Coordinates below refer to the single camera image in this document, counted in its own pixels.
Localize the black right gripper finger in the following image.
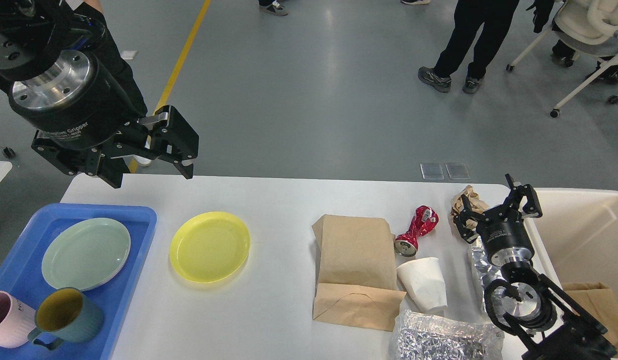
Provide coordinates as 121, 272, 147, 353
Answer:
452, 194, 490, 244
497, 173, 543, 222

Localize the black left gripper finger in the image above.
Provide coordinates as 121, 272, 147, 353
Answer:
124, 105, 200, 179
91, 152, 130, 189

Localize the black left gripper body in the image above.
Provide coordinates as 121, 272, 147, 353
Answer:
8, 49, 147, 175

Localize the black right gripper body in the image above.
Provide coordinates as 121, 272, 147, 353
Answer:
476, 219, 535, 267

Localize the yellow plastic plate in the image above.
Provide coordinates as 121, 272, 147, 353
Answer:
168, 211, 251, 284

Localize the teal mug yellow inside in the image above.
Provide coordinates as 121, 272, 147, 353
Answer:
27, 287, 104, 351

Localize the pink ribbed mug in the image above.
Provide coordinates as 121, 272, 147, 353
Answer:
0, 291, 36, 349

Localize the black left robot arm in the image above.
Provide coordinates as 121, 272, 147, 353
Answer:
0, 0, 199, 188

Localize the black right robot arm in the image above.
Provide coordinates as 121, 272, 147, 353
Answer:
451, 174, 617, 360

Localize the crumpled foil under arm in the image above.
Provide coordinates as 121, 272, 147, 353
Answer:
467, 237, 504, 318

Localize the crumpled brown paper ball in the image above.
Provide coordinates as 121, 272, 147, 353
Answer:
449, 185, 488, 225

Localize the crushed red soda can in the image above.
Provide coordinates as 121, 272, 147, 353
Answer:
393, 205, 439, 257

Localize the beige plastic bin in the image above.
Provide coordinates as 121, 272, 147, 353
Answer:
531, 187, 618, 302

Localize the white paper cup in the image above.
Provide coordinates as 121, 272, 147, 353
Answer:
396, 257, 447, 314

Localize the floor outlet cover right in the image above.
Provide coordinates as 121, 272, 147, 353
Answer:
444, 162, 471, 180

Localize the floor outlet cover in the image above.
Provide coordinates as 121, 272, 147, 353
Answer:
419, 162, 446, 181
444, 162, 471, 180

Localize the floor outlet cover left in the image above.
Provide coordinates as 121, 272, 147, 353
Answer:
419, 162, 446, 181

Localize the chair caster at left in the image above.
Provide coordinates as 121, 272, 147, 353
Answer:
0, 142, 16, 159

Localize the pale green plate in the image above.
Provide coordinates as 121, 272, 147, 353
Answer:
41, 218, 132, 291

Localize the brown paper bag in bin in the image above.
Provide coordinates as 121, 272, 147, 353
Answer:
562, 282, 618, 347

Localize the crumpled foil sheet front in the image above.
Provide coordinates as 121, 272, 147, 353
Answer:
389, 310, 504, 360

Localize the blue plastic tray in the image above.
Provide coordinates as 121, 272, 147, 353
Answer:
0, 203, 158, 360

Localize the seated person in black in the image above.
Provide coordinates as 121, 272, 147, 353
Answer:
527, 0, 618, 84

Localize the distant grey shoe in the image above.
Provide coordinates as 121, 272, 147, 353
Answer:
258, 0, 289, 17

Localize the white office chair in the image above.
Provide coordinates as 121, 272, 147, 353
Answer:
506, 0, 618, 118

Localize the person in grey sneakers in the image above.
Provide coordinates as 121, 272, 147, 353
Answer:
418, 0, 519, 94

